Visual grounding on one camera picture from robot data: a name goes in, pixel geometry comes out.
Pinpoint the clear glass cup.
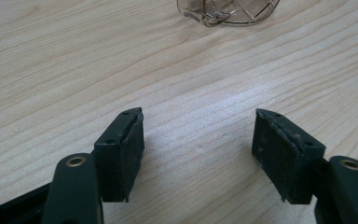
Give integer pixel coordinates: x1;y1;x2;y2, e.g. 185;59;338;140
176;0;282;28

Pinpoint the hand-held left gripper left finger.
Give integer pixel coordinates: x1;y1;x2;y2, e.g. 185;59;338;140
92;106;145;203

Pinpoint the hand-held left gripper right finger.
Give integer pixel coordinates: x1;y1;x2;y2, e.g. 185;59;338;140
251;107;326;205

